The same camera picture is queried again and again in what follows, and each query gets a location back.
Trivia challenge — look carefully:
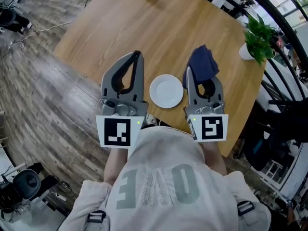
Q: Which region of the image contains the person's left forearm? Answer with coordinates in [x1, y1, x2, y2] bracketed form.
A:
[103, 147, 129, 185]

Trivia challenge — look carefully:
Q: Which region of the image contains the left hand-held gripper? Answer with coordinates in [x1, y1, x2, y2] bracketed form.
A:
[95, 50, 149, 149]

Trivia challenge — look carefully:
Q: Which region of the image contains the green plant in white pot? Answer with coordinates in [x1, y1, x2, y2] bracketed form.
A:
[239, 14, 277, 67]

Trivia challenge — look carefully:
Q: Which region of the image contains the grey office chair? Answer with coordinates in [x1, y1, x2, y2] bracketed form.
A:
[0, 7, 32, 33]

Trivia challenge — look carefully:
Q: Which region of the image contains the black metal railing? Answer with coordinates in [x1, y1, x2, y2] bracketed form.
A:
[190, 0, 308, 120]

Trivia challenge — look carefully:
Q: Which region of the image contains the white round plate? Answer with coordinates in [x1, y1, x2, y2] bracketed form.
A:
[149, 74, 184, 109]

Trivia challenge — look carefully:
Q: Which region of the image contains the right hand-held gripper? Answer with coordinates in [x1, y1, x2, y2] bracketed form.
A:
[184, 66, 229, 143]

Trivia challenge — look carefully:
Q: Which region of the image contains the white floor cable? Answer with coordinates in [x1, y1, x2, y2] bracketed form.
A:
[9, 20, 75, 48]

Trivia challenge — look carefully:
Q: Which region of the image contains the black office chair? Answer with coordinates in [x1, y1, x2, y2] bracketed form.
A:
[0, 162, 58, 214]

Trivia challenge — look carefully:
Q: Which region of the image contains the person's white shoe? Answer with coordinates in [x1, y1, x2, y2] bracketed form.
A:
[145, 113, 158, 126]

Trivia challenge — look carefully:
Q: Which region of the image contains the person's right forearm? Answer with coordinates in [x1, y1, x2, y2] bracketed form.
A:
[201, 142, 227, 177]

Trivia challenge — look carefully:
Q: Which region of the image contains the person's white printed shirt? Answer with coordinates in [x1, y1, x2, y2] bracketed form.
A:
[59, 126, 271, 231]

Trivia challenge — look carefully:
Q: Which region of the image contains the black swivel chair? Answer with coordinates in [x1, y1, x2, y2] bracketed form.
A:
[243, 100, 308, 172]

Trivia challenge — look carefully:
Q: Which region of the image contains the dark blue cloth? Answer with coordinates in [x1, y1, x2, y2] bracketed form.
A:
[182, 44, 220, 90]

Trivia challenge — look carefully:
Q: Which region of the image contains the black strap buckle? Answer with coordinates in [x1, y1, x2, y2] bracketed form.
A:
[87, 210, 106, 223]
[237, 200, 255, 216]

